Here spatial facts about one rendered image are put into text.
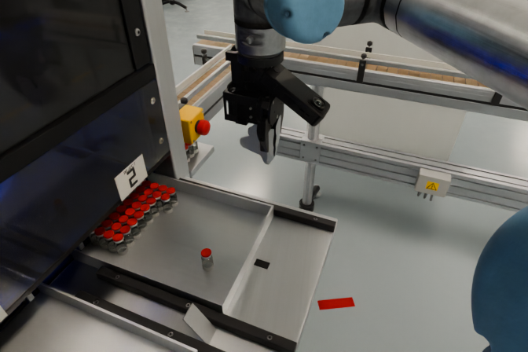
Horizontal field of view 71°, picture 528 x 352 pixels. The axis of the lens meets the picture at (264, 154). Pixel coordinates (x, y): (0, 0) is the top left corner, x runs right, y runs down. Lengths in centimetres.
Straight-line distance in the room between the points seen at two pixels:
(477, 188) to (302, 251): 106
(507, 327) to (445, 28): 28
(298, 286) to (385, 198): 159
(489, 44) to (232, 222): 63
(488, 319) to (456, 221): 210
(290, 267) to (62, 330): 42
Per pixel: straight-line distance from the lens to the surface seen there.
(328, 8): 42
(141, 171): 81
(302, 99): 56
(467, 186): 171
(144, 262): 81
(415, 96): 147
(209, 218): 86
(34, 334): 80
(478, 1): 40
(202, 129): 93
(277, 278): 76
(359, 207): 219
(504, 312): 20
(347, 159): 168
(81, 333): 77
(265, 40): 53
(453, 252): 214
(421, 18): 42
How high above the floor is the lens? 150
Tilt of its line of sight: 37 degrees down
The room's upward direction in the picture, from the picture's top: straight up
